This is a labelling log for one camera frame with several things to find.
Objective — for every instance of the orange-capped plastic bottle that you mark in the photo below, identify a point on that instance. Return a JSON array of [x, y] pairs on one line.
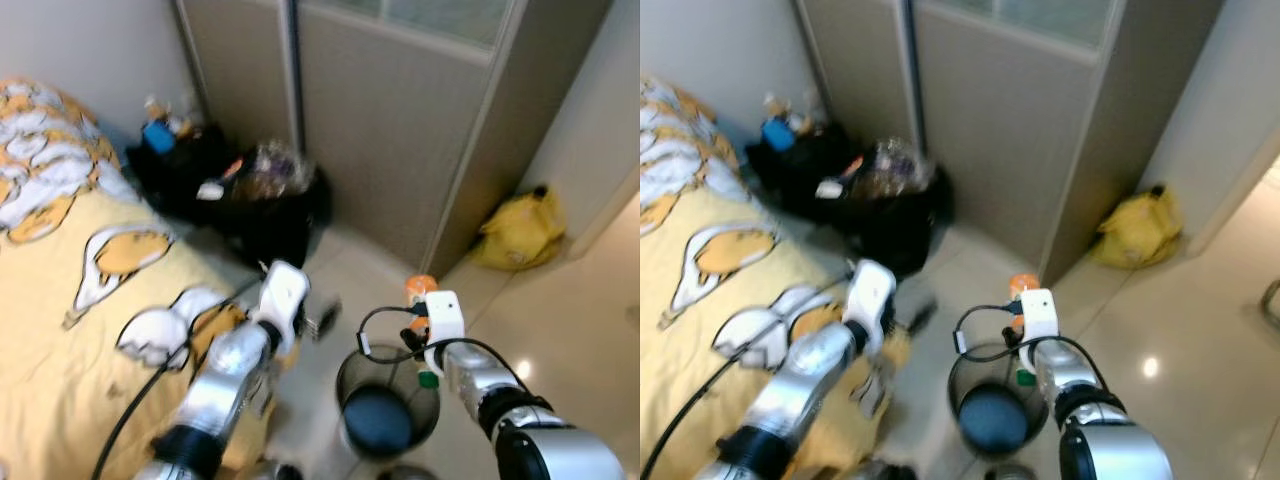
[[420, 286], [1022, 284]]

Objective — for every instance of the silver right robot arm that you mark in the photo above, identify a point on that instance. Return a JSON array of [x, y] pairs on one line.
[[530, 440], [1110, 440]]

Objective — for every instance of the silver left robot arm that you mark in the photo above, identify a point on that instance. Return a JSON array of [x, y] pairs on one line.
[[810, 375], [225, 375]]

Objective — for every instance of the black bag pile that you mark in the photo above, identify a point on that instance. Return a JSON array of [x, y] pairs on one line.
[[270, 230], [890, 235]]

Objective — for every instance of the black mesh waste bin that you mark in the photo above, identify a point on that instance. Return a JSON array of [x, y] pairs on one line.
[[380, 420], [990, 420]]

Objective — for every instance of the clear plastic bag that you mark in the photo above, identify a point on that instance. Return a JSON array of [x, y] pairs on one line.
[[900, 170], [275, 170]]

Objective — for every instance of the small white packet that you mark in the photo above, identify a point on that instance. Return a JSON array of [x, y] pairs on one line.
[[210, 190], [830, 188]]

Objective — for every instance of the grey-brown sliding door wardrobe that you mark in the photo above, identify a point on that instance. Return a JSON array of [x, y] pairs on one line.
[[1000, 130], [390, 130]]

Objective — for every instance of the yellow cartoon egg blanket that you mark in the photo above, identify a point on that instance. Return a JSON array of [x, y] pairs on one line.
[[700, 340], [60, 330]]

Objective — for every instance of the small blue container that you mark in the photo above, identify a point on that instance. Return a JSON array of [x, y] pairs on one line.
[[778, 135], [158, 137]]

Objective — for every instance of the yellow plastic bag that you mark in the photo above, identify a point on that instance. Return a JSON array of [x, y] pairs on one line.
[[1138, 230], [520, 232]]

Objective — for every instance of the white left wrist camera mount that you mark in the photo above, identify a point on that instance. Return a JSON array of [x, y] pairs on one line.
[[282, 298], [872, 295]]

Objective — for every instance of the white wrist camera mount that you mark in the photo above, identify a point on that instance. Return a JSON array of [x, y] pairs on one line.
[[282, 298], [1040, 318], [446, 320], [872, 295]]

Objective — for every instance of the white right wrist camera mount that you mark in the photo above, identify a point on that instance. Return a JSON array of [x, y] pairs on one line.
[[1040, 318], [446, 320]]

